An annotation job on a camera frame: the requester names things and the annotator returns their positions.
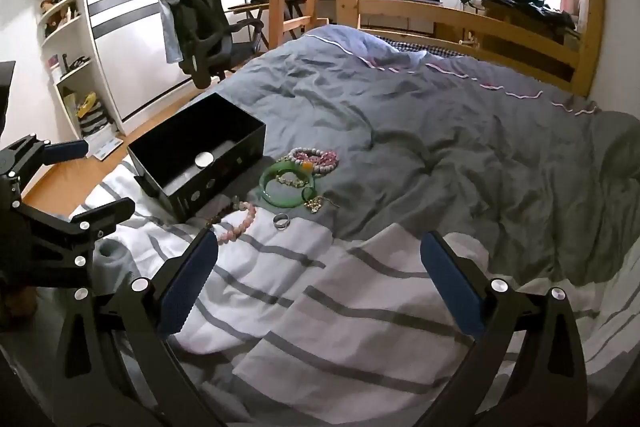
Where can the white paper sheet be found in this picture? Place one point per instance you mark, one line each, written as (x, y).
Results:
(107, 147)

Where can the white wardrobe with black stripes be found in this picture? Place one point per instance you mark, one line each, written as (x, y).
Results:
(135, 57)

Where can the white grey striped blanket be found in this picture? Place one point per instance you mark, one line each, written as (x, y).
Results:
(310, 307)

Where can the yellow item on shelf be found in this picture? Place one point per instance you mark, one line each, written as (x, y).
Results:
(86, 104)

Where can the green jade bangle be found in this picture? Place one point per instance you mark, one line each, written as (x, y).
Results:
(280, 202)

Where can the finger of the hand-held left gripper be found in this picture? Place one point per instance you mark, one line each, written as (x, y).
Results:
(100, 212)
(65, 150)

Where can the white shelf unit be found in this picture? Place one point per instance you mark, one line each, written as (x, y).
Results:
(50, 32)

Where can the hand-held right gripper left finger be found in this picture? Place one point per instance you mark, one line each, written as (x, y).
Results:
(187, 287)

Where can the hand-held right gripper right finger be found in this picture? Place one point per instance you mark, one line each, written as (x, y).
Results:
(452, 287)

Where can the checked bedsheet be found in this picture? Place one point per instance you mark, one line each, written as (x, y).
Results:
(415, 48)

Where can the grey ribbed roll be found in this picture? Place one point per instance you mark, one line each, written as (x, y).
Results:
(110, 259)

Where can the black office chair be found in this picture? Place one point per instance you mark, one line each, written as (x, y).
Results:
(200, 22)

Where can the black box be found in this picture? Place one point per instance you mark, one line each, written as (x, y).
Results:
(222, 187)

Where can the light blue garment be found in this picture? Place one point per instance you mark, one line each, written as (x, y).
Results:
(170, 27)

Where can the grey duvet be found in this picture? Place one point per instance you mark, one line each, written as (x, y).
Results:
(425, 132)

